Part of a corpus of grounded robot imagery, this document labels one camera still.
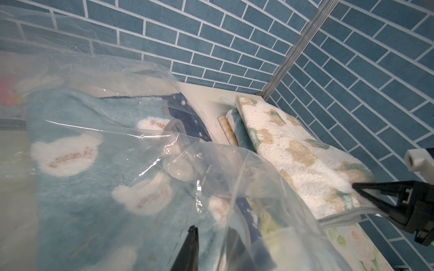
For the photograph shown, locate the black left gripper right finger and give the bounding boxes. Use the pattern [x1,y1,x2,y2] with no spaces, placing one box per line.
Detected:
[226,228,256,271]

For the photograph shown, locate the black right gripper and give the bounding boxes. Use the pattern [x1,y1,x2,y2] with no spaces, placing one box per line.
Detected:
[352,181,434,246]

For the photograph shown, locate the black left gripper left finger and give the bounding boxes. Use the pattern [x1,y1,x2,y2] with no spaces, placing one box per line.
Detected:
[171,225,200,271]

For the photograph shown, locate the cream fluffy navy-trimmed blanket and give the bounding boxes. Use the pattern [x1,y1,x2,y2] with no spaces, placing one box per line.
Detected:
[236,96,381,227]

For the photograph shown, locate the light blue cloud blanket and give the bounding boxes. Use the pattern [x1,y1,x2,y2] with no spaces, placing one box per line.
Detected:
[25,89,258,271]

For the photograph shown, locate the blue cloud pattern blanket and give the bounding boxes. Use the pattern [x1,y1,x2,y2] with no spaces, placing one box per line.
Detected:
[226,108,255,152]

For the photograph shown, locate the clear plastic vacuum bag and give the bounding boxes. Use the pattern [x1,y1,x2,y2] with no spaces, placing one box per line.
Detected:
[1,5,349,271]

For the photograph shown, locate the orange checkered sunflower blanket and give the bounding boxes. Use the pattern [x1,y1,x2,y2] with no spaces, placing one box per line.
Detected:
[218,116,239,146]

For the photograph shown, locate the white round bag valve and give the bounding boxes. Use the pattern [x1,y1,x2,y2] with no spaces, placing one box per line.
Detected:
[162,157,194,182]

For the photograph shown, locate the highlighter marker pack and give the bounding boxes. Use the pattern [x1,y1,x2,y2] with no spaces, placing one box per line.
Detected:
[1,77,27,131]

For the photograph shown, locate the right aluminium corner post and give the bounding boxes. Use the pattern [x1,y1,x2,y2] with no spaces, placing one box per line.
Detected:
[261,0,340,101]

